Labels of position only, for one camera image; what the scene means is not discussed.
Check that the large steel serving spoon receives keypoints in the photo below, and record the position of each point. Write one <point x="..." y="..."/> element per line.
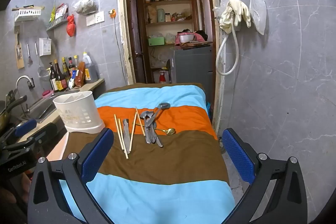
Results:
<point x="164" y="106"/>

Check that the cream rubber gloves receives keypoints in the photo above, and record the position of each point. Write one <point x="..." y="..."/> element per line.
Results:
<point x="233" y="12"/>

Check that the metal bowl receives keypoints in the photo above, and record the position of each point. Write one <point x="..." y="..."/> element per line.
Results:
<point x="187" y="37"/>

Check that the black frying pan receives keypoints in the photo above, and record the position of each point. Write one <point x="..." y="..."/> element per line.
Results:
<point x="10" y="111"/>

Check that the striped blue orange brown blanket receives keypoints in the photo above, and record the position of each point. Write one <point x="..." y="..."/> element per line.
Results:
<point x="157" y="195"/>

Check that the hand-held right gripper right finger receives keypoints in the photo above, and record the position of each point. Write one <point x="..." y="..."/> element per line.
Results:
<point x="239" y="158"/>

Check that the green box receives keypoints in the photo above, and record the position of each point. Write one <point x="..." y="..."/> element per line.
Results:
<point x="156" y="41"/>

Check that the white wall socket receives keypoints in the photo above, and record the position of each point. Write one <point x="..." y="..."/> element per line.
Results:
<point x="99" y="16"/>
<point x="90" y="20"/>

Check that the white mesh bag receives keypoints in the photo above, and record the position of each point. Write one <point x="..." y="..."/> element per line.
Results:
<point x="257" y="11"/>

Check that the wooden shelf unit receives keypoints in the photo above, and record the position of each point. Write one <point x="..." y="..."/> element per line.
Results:
<point x="168" y="24"/>

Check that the orange plug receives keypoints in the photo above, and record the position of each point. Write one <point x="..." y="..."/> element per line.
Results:
<point x="113" y="13"/>

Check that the red snack packet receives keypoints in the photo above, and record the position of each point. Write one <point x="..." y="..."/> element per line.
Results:
<point x="61" y="10"/>

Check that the steel faucet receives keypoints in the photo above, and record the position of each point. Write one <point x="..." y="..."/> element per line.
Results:
<point x="22" y="78"/>

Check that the gold spoon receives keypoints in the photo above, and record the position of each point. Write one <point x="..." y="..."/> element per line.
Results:
<point x="171" y="131"/>

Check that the white wall rack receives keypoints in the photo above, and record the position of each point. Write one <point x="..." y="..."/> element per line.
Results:
<point x="27" y="14"/>

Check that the clear oil jug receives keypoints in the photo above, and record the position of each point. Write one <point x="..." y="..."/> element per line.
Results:
<point x="90" y="69"/>

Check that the steel sink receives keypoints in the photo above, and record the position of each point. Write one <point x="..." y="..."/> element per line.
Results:
<point x="43" y="108"/>

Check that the red chili packet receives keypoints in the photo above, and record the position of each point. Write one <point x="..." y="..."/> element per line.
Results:
<point x="80" y="74"/>

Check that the red plastic bag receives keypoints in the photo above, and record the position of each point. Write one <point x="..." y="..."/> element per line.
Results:
<point x="71" y="26"/>

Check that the wooden chopstick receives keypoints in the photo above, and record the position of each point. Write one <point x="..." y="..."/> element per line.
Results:
<point x="134" y="130"/>
<point x="123" y="138"/>
<point x="140" y="121"/>
<point x="118" y="130"/>

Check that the blue white packet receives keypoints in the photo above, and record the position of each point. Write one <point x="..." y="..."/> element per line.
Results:
<point x="72" y="79"/>

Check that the wooden cutting board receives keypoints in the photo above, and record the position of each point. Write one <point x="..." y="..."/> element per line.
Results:
<point x="197" y="43"/>

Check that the red cloth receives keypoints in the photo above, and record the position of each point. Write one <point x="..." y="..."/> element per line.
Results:
<point x="178" y="39"/>

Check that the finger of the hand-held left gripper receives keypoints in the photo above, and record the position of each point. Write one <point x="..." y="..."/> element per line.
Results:
<point x="25" y="127"/>
<point x="44" y="131"/>

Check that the yellow green snack packet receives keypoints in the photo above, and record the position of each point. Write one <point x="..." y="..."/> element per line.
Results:
<point x="53" y="14"/>

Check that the black wall socket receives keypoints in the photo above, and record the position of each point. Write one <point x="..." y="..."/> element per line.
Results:
<point x="31" y="83"/>

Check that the white plastic utensil holder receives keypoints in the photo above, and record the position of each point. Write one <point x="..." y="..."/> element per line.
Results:
<point x="78" y="113"/>

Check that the hanging wooden board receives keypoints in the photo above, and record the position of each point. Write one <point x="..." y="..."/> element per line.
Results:
<point x="19" y="48"/>

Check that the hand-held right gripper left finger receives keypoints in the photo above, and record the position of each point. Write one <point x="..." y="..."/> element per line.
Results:
<point x="97" y="155"/>

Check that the hanging metal spatula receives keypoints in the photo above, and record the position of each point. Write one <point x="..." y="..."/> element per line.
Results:
<point x="29" y="54"/>

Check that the red white bottle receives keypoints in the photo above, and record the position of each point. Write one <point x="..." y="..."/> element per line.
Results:
<point x="162" y="77"/>

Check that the steel table knife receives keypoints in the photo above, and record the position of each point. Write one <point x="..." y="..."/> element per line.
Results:
<point x="126" y="137"/>

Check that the row of sauce bottles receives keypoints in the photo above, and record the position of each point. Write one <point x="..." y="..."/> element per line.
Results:
<point x="61" y="77"/>

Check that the dark wooden door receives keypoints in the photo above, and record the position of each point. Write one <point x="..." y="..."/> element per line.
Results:
<point x="135" y="29"/>

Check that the pile of steel spoons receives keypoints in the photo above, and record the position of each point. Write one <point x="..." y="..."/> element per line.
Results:
<point x="151" y="134"/>

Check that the metal wall shelf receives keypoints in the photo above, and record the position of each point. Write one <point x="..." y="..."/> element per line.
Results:
<point x="56" y="23"/>

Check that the pink scrubbing brush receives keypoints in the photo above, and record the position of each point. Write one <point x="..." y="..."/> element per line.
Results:
<point x="48" y="93"/>

